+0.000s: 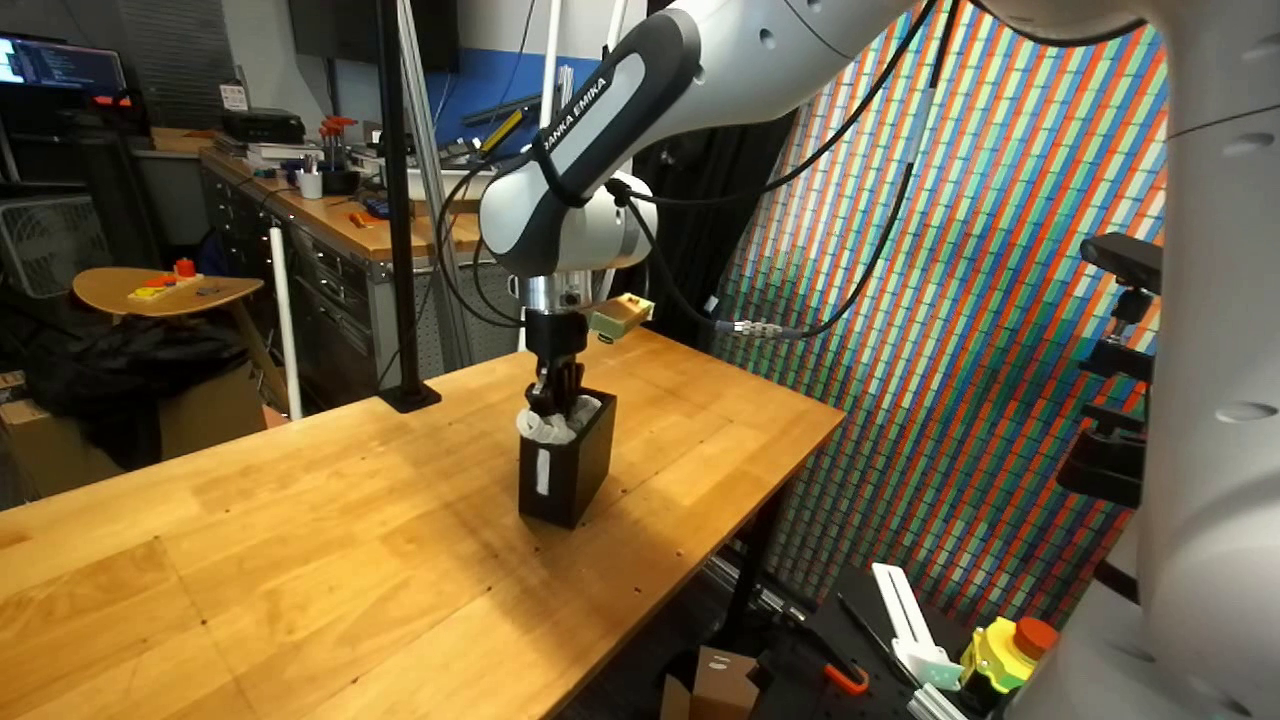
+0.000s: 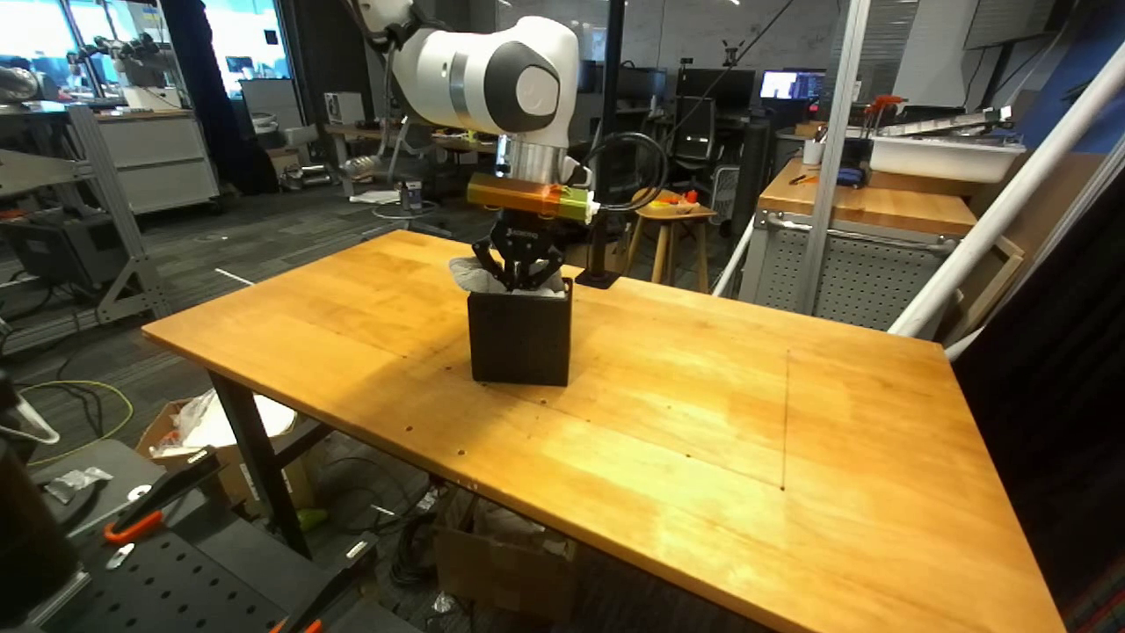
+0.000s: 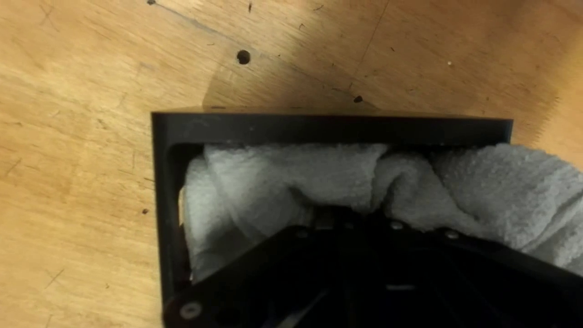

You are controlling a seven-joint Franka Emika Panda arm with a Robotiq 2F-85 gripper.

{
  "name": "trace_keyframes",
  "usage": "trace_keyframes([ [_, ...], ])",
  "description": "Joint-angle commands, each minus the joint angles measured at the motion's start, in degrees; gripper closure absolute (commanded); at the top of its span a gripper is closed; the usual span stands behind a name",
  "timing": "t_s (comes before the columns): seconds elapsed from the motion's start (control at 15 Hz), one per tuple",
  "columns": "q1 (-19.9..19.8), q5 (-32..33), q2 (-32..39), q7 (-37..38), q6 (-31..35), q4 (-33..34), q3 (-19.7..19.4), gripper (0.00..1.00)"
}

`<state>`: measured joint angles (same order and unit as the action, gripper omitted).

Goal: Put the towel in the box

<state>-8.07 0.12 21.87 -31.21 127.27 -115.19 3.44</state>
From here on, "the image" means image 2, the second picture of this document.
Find red tool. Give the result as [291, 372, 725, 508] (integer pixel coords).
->
[856, 90, 910, 124]

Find black table leg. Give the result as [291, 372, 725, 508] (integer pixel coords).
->
[208, 369, 317, 562]

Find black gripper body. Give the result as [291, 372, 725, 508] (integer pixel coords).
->
[487, 217, 562, 265]

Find black perforated box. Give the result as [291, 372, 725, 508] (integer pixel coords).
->
[462, 277, 577, 386]

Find round wooden stool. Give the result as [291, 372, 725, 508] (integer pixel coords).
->
[625, 182, 720, 296]

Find orange yellow toy pieces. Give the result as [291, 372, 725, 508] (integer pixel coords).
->
[642, 185, 706, 216]

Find clear plastic bag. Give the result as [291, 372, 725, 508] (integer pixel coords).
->
[41, 466, 114, 511]

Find white pole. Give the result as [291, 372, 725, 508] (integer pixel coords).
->
[942, 143, 1125, 362]
[885, 44, 1125, 345]

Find grey metal shelving rack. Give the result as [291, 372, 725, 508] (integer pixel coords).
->
[0, 103, 169, 355]

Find grey aluminium pole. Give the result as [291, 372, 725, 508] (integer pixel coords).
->
[796, 0, 878, 317]

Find person's dark clothed leg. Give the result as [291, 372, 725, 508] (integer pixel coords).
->
[0, 435, 79, 629]

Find yellow-green orange wrist camera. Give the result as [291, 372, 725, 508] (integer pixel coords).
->
[462, 171, 605, 225]

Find cardboard box with white bag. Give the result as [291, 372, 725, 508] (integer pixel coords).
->
[135, 386, 303, 511]

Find orange-handled tool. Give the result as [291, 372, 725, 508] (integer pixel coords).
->
[100, 448, 226, 554]

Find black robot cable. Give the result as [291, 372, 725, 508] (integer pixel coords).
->
[585, 128, 671, 223]

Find yellow floor cable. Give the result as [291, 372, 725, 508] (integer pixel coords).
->
[14, 378, 140, 471]

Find blue board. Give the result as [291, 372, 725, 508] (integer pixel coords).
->
[1016, 4, 1125, 155]

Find black perforated plate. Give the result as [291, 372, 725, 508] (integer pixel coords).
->
[45, 515, 426, 633]

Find white cabinet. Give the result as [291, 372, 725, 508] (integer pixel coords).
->
[98, 109, 226, 217]

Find computer monitor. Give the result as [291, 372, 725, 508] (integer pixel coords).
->
[754, 67, 828, 106]

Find white storage bin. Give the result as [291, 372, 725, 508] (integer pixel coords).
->
[868, 124, 1033, 185]

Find small cardboard box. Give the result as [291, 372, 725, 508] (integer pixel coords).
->
[433, 515, 585, 625]

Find thin white tube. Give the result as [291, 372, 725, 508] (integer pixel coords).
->
[709, 212, 761, 299]

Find black pole stand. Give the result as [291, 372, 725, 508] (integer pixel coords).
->
[577, 0, 625, 292]

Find black office chair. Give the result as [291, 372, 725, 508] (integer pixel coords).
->
[667, 89, 728, 191]

